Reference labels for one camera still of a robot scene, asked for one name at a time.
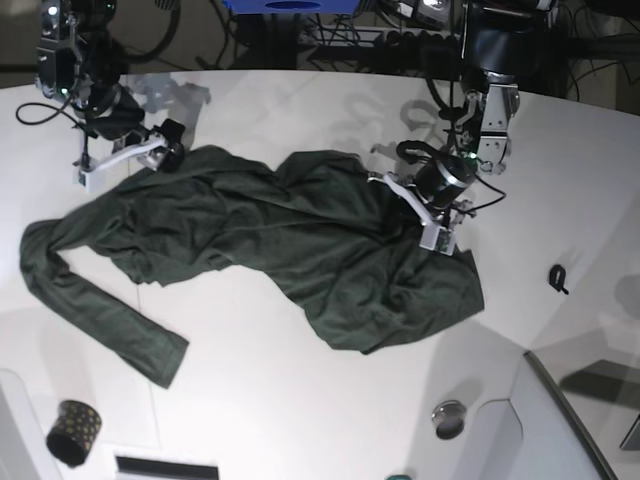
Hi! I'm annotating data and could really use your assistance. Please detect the round metal table grommet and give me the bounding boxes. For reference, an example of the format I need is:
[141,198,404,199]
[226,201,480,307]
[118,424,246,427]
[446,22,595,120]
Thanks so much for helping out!
[431,400,467,440]

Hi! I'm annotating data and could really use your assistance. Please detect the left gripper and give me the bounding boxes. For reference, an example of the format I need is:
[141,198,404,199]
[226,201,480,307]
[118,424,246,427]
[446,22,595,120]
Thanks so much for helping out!
[371,140,480,255]

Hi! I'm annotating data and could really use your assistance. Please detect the blue bin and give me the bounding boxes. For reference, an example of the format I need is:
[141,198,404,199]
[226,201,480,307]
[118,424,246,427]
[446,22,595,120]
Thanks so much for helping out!
[223,0,360,15]

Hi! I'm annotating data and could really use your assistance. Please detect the small green object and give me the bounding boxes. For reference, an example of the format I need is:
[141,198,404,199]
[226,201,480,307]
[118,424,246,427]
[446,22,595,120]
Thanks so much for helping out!
[386,473,413,480]

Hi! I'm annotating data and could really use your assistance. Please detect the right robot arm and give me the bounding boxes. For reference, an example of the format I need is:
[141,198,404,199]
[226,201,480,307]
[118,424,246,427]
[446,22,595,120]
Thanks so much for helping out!
[16,1,185,185]

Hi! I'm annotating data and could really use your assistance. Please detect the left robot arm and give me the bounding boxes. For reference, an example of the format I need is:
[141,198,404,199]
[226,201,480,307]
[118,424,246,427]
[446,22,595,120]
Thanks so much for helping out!
[75,1,551,255]

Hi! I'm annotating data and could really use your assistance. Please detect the black patterned cup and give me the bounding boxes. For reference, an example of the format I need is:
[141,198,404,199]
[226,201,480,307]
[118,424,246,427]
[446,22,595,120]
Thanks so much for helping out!
[46,400,102,468]

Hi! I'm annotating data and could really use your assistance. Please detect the white power strip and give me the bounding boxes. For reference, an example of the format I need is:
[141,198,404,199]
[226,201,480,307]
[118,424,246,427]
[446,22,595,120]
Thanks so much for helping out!
[298,23,450,47]

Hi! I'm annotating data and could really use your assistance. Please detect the dark green t-shirt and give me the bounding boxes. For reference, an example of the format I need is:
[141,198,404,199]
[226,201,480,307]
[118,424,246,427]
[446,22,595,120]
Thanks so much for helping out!
[19,146,485,388]

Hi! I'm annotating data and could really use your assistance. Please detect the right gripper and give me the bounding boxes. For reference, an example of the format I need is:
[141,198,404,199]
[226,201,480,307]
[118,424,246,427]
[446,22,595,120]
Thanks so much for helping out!
[74,84,186,172]

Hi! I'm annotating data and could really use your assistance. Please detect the small black clip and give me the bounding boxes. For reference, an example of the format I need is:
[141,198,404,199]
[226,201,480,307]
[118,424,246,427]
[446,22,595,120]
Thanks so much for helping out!
[547,264,569,295]

